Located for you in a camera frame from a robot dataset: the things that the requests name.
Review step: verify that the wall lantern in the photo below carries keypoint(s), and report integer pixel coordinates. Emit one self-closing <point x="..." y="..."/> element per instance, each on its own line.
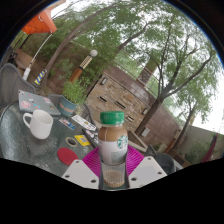
<point x="145" y="111"/>
<point x="103" y="81"/>

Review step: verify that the black laptop with stickers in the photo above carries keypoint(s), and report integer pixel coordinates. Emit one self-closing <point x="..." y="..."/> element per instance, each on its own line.
<point x="80" y="128"/>

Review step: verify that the yellow card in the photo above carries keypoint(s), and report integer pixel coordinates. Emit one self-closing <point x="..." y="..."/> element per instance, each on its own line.
<point x="82" y="140"/>

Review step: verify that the green plant in teal pot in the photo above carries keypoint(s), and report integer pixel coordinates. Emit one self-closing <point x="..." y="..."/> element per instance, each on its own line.
<point x="68" y="106"/>

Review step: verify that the globe-topped lamp post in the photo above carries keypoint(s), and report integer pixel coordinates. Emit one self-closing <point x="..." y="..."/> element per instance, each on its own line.
<point x="80" y="68"/>

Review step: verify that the white ceramic mug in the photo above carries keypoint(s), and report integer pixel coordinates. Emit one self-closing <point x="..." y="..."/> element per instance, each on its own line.
<point x="41" y="125"/>

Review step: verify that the grey mesh patio chair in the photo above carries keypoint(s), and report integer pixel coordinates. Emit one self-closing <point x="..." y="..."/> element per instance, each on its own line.
<point x="13" y="85"/>

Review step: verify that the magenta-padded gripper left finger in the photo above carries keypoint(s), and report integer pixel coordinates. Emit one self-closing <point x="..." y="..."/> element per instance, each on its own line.
<point x="78" y="173"/>

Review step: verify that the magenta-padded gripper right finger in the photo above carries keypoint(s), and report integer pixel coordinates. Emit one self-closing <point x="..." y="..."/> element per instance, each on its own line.
<point x="146" y="171"/>

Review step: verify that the green-capped coffee drink bottle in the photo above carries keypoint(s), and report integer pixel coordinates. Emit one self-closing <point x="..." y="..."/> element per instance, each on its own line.
<point x="112" y="143"/>

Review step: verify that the grey electrical box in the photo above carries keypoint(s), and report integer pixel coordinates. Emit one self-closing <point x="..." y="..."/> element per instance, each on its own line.
<point x="145" y="132"/>

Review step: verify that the orange patio canopy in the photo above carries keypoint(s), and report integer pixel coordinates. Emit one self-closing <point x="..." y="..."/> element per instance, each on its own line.
<point x="40" y="23"/>

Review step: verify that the blue yellow striped bollard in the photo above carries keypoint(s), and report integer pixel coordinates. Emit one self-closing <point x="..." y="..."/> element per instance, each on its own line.
<point x="40" y="77"/>

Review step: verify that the flat round red coaster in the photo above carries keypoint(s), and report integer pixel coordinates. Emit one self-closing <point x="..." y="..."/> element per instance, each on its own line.
<point x="67" y="156"/>

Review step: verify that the tape roll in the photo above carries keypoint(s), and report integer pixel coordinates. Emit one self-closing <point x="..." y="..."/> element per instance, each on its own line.
<point x="67" y="141"/>

